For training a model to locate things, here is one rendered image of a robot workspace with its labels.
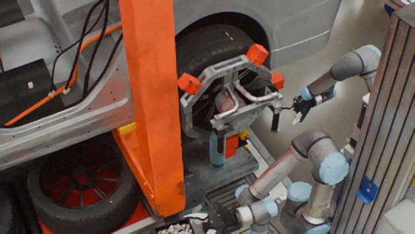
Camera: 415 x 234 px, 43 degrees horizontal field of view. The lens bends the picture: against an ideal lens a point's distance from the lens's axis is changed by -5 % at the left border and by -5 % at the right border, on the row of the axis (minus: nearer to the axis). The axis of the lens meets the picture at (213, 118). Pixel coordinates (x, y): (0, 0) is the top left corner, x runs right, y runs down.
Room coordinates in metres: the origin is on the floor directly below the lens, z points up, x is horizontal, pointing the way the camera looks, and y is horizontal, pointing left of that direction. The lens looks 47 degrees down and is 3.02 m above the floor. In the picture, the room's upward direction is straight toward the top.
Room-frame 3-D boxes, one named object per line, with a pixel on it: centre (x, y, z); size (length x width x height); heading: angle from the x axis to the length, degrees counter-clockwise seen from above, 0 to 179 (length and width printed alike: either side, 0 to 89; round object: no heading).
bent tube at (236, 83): (2.10, -0.22, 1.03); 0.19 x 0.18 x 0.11; 28
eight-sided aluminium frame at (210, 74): (2.16, -0.08, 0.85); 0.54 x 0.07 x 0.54; 118
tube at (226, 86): (2.01, -0.05, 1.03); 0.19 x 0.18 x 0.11; 28
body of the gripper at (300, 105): (2.14, -0.50, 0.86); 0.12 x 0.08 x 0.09; 121
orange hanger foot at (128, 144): (2.00, 0.41, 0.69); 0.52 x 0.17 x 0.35; 28
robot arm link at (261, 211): (1.20, -0.19, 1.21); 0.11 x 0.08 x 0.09; 111
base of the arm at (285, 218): (1.42, -0.39, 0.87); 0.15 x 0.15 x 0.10
